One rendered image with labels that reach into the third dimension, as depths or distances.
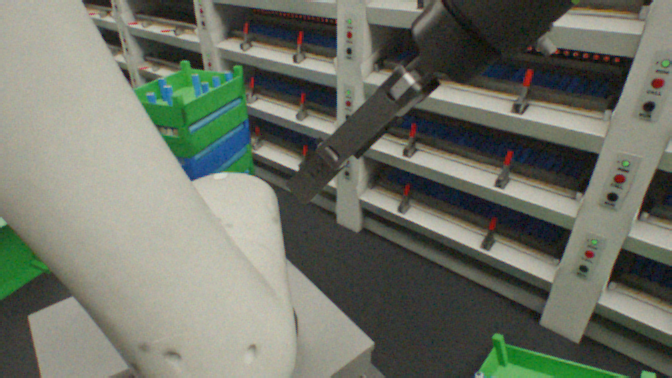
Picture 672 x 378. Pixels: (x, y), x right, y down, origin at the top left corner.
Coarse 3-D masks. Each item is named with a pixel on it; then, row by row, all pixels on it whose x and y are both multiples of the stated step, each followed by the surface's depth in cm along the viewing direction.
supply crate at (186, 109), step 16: (176, 80) 123; (208, 80) 126; (224, 80) 124; (240, 80) 120; (144, 96) 112; (160, 96) 118; (176, 96) 96; (192, 96) 120; (208, 96) 107; (224, 96) 114; (160, 112) 100; (176, 112) 98; (192, 112) 102; (208, 112) 108
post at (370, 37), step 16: (352, 0) 108; (368, 32) 111; (384, 32) 117; (400, 32) 123; (368, 48) 114; (400, 48) 126; (352, 64) 116; (352, 80) 119; (368, 96) 121; (352, 160) 131; (368, 160) 133; (352, 176) 134; (352, 192) 137; (352, 208) 140; (352, 224) 143
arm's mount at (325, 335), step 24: (288, 264) 72; (312, 288) 67; (48, 312) 64; (72, 312) 64; (312, 312) 63; (336, 312) 63; (48, 336) 60; (72, 336) 60; (96, 336) 60; (312, 336) 59; (336, 336) 59; (360, 336) 59; (48, 360) 57; (72, 360) 57; (96, 360) 57; (120, 360) 57; (312, 360) 56; (336, 360) 56; (360, 360) 58
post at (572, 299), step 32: (640, 64) 74; (640, 128) 78; (608, 160) 84; (640, 160) 80; (640, 192) 82; (576, 224) 93; (608, 224) 88; (576, 256) 96; (608, 256) 91; (576, 288) 99; (544, 320) 108; (576, 320) 102
